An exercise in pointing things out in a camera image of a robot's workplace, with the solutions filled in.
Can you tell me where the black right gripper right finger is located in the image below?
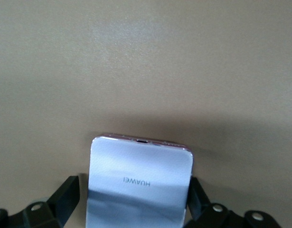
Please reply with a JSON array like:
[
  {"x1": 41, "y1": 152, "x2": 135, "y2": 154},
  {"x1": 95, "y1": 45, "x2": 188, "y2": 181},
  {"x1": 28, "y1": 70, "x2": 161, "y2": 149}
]
[{"x1": 183, "y1": 177, "x2": 277, "y2": 228}]

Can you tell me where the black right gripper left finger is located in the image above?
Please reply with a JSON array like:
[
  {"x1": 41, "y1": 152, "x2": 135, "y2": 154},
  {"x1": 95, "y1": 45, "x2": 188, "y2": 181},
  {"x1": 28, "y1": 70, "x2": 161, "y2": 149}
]
[{"x1": 0, "y1": 175, "x2": 80, "y2": 228}]

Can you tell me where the white Huawei flip phone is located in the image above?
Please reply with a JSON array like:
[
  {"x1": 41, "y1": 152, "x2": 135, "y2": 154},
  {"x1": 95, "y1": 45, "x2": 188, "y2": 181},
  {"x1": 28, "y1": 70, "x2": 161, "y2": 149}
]
[{"x1": 85, "y1": 133, "x2": 194, "y2": 228}]

